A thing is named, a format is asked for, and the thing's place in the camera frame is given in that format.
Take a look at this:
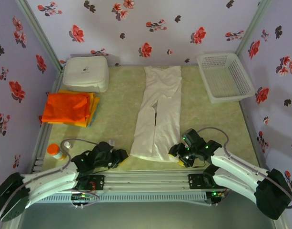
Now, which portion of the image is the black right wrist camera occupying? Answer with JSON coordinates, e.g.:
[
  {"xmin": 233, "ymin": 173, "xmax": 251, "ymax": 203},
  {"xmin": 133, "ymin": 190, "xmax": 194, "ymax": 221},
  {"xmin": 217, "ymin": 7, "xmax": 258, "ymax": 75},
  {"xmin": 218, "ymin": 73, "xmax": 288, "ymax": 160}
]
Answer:
[{"xmin": 181, "ymin": 128, "xmax": 201, "ymax": 150}]

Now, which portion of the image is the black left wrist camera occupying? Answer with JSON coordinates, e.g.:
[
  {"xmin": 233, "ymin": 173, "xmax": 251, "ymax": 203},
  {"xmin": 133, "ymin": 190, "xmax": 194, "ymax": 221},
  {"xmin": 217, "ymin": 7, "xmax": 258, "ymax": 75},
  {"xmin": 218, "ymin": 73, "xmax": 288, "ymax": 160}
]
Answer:
[{"xmin": 96, "ymin": 141, "xmax": 114, "ymax": 155}]

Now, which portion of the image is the yellow folded t-shirt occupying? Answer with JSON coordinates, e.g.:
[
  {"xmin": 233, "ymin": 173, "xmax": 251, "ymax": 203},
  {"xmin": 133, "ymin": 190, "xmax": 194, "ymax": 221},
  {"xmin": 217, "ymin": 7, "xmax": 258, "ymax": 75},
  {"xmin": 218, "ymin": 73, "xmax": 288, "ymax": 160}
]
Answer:
[{"xmin": 47, "ymin": 89, "xmax": 100, "ymax": 128}]

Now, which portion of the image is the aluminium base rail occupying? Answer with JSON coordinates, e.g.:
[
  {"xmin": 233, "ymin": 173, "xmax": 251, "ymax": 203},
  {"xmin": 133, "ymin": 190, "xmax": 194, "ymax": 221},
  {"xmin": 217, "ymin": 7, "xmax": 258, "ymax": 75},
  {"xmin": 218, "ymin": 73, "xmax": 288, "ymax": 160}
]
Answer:
[{"xmin": 29, "ymin": 170, "xmax": 230, "ymax": 204}]

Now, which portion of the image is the small circuit board with wires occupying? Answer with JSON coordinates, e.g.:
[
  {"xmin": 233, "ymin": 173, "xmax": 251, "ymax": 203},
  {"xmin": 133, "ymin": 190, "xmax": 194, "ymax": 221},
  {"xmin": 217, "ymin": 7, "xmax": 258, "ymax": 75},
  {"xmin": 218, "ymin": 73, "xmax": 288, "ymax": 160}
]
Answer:
[
  {"xmin": 204, "ymin": 189, "xmax": 227, "ymax": 207},
  {"xmin": 70, "ymin": 190, "xmax": 101, "ymax": 210}
]

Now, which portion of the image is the orange folded t-shirt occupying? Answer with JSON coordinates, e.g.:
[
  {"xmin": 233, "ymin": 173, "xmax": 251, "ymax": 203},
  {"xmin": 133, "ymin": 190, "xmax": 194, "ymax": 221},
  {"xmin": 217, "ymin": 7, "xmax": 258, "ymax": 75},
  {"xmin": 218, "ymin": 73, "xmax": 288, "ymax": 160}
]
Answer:
[{"xmin": 41, "ymin": 92, "xmax": 91, "ymax": 125}]

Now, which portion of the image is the orange-capped pill bottle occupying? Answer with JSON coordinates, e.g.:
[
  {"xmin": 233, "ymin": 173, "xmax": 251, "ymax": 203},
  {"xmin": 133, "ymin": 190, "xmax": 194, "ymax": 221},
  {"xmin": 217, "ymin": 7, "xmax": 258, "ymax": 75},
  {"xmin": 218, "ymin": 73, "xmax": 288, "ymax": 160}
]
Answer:
[{"xmin": 47, "ymin": 144, "xmax": 66, "ymax": 161}]

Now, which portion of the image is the green corner frame post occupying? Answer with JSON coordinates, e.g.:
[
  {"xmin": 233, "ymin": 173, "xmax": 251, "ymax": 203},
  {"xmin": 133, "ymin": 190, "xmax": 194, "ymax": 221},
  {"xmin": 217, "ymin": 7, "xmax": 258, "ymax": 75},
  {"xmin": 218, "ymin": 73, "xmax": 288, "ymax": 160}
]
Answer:
[
  {"xmin": 14, "ymin": 0, "xmax": 63, "ymax": 72},
  {"xmin": 234, "ymin": 0, "xmax": 273, "ymax": 54}
]

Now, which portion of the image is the white plastic mesh basket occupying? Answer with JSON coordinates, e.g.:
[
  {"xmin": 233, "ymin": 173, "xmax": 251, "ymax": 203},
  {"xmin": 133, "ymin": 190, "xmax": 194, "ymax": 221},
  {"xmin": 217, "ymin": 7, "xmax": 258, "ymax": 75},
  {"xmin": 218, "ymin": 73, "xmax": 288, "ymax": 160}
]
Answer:
[{"xmin": 196, "ymin": 52, "xmax": 256, "ymax": 104}]

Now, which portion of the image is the white zip fabric case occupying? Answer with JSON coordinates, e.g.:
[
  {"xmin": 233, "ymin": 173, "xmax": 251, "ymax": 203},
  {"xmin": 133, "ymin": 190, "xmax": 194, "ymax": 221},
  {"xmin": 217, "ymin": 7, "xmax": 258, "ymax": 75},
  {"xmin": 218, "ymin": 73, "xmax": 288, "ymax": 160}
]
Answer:
[{"xmin": 62, "ymin": 56, "xmax": 110, "ymax": 94}]

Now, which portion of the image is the white t-shirt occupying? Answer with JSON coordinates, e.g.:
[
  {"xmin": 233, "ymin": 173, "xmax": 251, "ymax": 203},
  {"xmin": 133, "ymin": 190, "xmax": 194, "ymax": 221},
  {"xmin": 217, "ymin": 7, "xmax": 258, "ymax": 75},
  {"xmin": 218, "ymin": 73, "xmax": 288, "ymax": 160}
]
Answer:
[{"xmin": 130, "ymin": 65, "xmax": 183, "ymax": 163}]

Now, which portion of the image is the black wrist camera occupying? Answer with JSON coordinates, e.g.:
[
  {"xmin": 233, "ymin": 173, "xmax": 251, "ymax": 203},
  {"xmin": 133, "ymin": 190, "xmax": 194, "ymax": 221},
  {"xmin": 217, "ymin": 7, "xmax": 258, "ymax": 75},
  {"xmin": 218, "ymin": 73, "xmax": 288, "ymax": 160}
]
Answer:
[
  {"xmin": 181, "ymin": 128, "xmax": 201, "ymax": 150},
  {"xmin": 96, "ymin": 141, "xmax": 114, "ymax": 155}
]

